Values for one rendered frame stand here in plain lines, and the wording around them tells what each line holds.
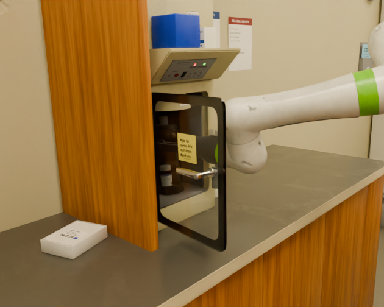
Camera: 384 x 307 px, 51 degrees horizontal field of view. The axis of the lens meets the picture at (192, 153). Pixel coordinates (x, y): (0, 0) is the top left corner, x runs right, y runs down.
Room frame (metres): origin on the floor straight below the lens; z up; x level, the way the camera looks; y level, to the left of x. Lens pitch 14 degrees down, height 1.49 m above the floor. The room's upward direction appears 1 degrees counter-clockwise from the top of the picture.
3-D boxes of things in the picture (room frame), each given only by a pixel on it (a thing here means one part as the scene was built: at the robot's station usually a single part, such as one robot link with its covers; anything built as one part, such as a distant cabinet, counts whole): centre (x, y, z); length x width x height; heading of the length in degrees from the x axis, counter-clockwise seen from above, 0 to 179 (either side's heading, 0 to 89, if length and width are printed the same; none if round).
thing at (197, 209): (1.07, 0.02, 1.19); 0.30 x 0.01 x 0.40; 40
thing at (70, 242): (1.13, 0.36, 0.96); 0.16 x 0.12 x 0.04; 154
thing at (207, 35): (1.30, -0.05, 1.54); 0.05 x 0.05 x 0.06; 43
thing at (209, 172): (0.99, 0.00, 1.20); 0.10 x 0.05 x 0.03; 40
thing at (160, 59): (1.27, -0.02, 1.46); 0.32 x 0.12 x 0.10; 137
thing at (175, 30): (1.21, 0.04, 1.56); 0.10 x 0.10 x 0.09; 47
